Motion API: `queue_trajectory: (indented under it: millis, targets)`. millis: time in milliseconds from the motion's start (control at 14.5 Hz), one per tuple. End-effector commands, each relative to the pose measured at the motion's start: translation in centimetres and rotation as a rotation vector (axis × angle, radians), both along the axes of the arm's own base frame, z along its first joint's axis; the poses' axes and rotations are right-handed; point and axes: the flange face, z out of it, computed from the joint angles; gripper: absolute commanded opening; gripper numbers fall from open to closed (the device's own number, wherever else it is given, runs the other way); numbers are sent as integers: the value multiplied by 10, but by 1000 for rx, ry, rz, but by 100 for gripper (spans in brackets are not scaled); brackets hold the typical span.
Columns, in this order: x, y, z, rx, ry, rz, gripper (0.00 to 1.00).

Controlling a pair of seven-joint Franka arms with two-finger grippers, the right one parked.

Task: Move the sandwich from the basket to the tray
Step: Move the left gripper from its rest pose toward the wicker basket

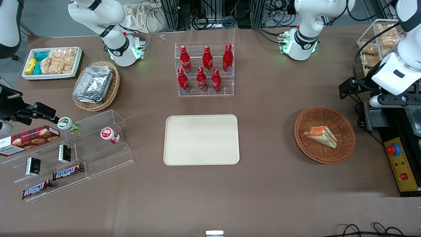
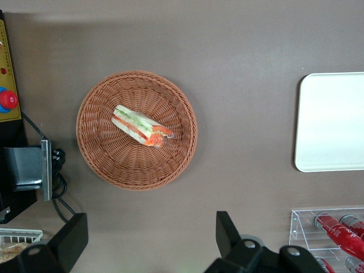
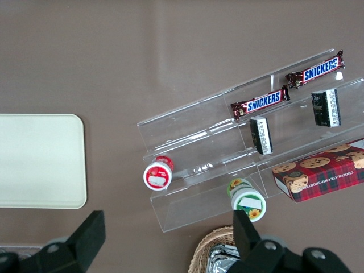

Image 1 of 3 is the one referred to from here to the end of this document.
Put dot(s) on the wrapped triangle sandwich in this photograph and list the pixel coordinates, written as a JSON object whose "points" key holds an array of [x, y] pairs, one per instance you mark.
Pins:
{"points": [[322, 136]]}

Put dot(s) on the aluminium foil tray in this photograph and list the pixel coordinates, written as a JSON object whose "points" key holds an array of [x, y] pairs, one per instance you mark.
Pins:
{"points": [[93, 82], [86, 100]]}

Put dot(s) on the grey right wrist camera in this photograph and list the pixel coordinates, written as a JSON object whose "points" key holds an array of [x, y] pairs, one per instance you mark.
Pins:
{"points": [[5, 128]]}

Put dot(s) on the brown Snickers bar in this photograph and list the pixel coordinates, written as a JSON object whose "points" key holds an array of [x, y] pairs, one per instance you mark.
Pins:
{"points": [[37, 189], [68, 171]]}

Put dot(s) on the black yellow control box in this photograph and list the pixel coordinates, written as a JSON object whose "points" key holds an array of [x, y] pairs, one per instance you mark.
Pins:
{"points": [[406, 164]]}

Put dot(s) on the round brown wicker basket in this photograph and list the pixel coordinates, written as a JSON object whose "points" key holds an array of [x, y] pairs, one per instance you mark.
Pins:
{"points": [[342, 121]]}

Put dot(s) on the yellow snack pack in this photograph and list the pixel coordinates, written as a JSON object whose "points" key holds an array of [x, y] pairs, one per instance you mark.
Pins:
{"points": [[31, 65]]}

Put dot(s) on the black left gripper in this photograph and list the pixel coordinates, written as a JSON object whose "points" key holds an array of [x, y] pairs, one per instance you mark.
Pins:
{"points": [[364, 86]]}

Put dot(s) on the clear rice cracker bag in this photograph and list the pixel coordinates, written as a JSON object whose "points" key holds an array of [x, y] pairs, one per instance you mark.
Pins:
{"points": [[54, 66], [65, 56]]}

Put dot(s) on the red emergency stop button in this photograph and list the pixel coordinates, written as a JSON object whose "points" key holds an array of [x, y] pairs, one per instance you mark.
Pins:
{"points": [[393, 149]]}

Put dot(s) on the clear acrylic stepped shelf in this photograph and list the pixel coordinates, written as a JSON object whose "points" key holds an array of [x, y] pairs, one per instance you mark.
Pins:
{"points": [[49, 158], [105, 154]]}

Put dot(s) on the green lid yogurt cup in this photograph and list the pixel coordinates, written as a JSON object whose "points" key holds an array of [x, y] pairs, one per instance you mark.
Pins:
{"points": [[67, 124]]}

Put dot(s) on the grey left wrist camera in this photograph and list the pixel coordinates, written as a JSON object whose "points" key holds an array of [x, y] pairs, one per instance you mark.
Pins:
{"points": [[375, 100]]}

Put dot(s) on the beige plastic serving tray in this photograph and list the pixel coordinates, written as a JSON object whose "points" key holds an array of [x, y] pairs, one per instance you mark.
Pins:
{"points": [[201, 140]]}

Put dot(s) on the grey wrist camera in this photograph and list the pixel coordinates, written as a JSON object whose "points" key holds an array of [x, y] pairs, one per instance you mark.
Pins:
{"points": [[5, 128], [375, 100]]}

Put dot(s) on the teal snack pack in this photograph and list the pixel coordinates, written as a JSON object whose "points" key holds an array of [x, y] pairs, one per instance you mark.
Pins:
{"points": [[37, 68], [42, 55]]}

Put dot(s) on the small silver white device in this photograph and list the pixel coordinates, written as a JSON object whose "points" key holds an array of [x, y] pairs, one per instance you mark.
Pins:
{"points": [[214, 233]]}

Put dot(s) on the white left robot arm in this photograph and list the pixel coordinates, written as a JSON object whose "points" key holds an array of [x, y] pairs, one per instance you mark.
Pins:
{"points": [[306, 33]]}

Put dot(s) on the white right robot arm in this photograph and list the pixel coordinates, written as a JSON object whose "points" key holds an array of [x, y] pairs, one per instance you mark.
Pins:
{"points": [[111, 19]]}

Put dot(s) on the crumpled beige cloth bag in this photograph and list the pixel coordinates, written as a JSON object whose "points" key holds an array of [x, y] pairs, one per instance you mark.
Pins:
{"points": [[144, 16]]}

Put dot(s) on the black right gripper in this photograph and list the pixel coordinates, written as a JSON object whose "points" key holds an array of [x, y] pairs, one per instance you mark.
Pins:
{"points": [[9, 104]]}

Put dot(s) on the red lid yogurt cup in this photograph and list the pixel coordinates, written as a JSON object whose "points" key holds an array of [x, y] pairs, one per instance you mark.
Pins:
{"points": [[109, 134]]}

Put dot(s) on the white rectangular snack bin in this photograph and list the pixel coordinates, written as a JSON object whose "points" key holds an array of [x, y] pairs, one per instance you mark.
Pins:
{"points": [[77, 69]]}

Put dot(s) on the red tartan cookie box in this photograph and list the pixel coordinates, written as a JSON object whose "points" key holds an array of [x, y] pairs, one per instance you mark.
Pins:
{"points": [[29, 140]]}

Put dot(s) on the oval light wicker basket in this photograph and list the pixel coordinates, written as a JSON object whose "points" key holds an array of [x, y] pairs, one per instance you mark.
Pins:
{"points": [[113, 87]]}

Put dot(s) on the aluminium frame profile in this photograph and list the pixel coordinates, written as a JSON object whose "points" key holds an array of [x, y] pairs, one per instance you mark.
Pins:
{"points": [[169, 13]]}

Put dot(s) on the small black chocolate box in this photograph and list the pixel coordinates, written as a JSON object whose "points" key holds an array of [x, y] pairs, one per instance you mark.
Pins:
{"points": [[33, 166], [64, 153]]}

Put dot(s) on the brown table cover sheet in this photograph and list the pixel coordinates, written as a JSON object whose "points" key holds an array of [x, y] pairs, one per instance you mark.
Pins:
{"points": [[263, 197]]}

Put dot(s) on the clear acrylic bottle rack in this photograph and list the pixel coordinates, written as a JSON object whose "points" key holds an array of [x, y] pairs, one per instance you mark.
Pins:
{"points": [[227, 84]]}

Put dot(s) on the red cola bottle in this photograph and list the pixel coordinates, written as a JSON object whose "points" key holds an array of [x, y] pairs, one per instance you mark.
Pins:
{"points": [[185, 61], [202, 80], [216, 81], [183, 81], [227, 59], [207, 60]]}

